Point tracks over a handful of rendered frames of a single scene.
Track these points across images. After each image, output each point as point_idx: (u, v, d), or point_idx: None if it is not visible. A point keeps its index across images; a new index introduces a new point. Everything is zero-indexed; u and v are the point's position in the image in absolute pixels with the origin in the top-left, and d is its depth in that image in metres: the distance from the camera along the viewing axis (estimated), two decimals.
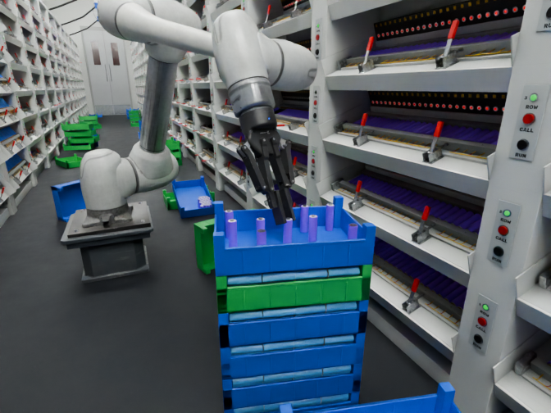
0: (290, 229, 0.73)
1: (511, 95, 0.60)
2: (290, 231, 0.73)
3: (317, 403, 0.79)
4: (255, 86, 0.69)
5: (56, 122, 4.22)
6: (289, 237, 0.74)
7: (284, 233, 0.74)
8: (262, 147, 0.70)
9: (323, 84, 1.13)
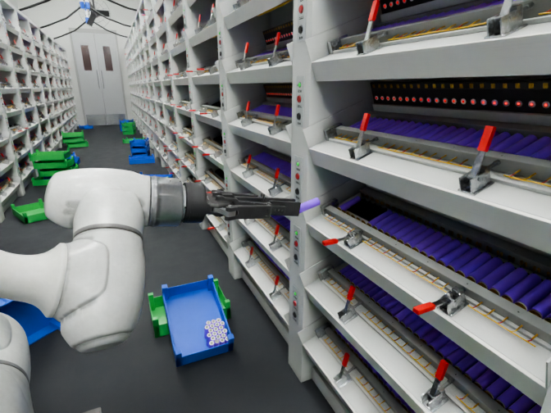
0: (305, 207, 0.74)
1: None
2: (307, 207, 0.74)
3: None
4: None
5: (23, 150, 3.38)
6: (311, 203, 0.75)
7: (306, 201, 0.75)
8: None
9: None
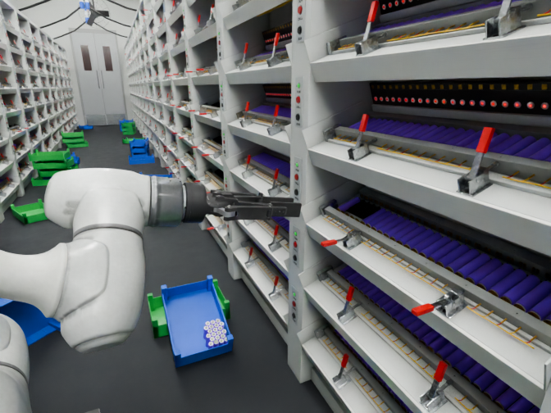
0: (374, 218, 0.83)
1: None
2: (375, 217, 0.83)
3: None
4: None
5: (22, 150, 3.38)
6: (379, 213, 0.84)
7: (373, 213, 0.84)
8: None
9: None
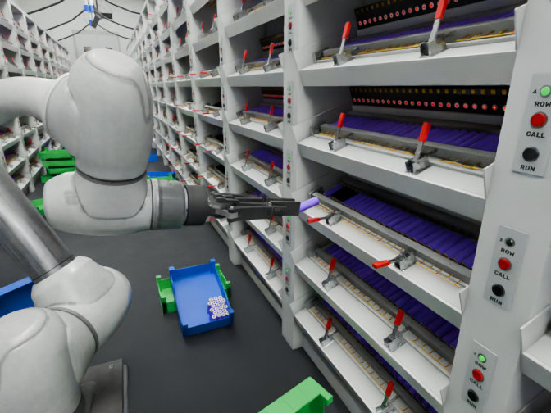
0: (352, 200, 0.99)
1: None
2: (353, 200, 0.99)
3: None
4: None
5: (32, 148, 3.54)
6: (357, 197, 0.99)
7: (352, 197, 1.00)
8: None
9: (546, 237, 0.45)
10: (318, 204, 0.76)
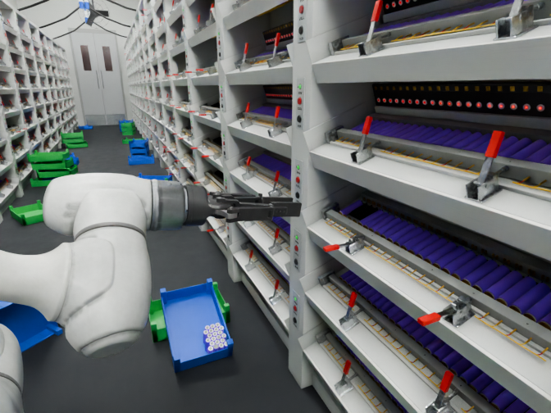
0: (377, 222, 0.81)
1: None
2: (379, 221, 0.81)
3: None
4: None
5: (21, 151, 3.36)
6: (382, 217, 0.82)
7: (376, 217, 0.82)
8: None
9: None
10: (378, 211, 0.86)
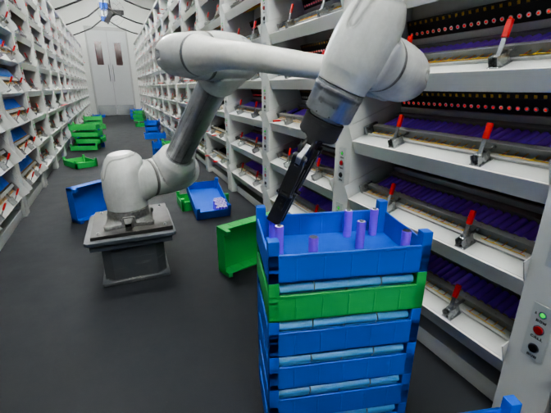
0: (301, 112, 1.65)
1: None
2: (302, 112, 1.65)
3: None
4: (355, 107, 0.60)
5: (62, 122, 4.20)
6: (304, 111, 1.65)
7: (301, 111, 1.66)
8: (312, 161, 0.65)
9: None
10: (303, 110, 1.69)
